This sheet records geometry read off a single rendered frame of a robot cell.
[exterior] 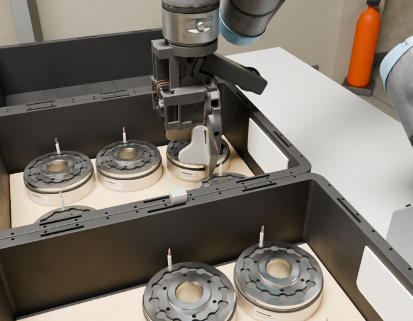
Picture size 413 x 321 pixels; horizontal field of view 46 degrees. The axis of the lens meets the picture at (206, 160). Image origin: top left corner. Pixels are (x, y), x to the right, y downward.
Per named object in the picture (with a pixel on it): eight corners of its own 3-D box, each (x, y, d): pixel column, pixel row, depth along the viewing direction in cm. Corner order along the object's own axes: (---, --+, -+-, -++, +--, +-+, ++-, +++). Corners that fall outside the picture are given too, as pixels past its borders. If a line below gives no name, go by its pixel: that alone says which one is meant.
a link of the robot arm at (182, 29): (208, -5, 66) (230, 11, 60) (207, 28, 69) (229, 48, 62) (154, 0, 64) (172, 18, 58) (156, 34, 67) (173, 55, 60)
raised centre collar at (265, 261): (289, 253, 59) (289, 249, 58) (307, 283, 55) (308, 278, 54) (251, 260, 58) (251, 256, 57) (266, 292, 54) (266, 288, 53)
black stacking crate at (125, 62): (179, 76, 115) (177, 28, 108) (225, 136, 91) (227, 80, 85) (0, 101, 103) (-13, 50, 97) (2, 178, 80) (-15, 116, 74)
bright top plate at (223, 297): (209, 254, 59) (209, 251, 59) (252, 315, 51) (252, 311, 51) (130, 283, 55) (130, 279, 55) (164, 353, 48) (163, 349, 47)
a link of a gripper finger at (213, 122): (201, 148, 73) (196, 92, 70) (212, 146, 73) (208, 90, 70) (212, 158, 69) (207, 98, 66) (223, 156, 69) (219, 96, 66)
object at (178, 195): (184, 195, 57) (183, 186, 56) (187, 202, 56) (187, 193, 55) (168, 198, 56) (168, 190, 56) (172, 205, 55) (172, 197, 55)
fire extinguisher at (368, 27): (361, 78, 310) (378, -10, 280) (386, 93, 292) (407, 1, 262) (329, 85, 302) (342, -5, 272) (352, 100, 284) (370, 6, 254)
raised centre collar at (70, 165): (74, 158, 76) (74, 154, 76) (75, 176, 72) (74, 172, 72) (41, 162, 75) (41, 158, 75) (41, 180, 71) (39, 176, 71)
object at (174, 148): (216, 130, 84) (216, 127, 84) (238, 161, 76) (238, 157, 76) (160, 141, 81) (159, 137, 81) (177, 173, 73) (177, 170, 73)
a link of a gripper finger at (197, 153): (178, 183, 73) (172, 125, 70) (215, 176, 75) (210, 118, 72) (184, 191, 71) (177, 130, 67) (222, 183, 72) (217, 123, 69)
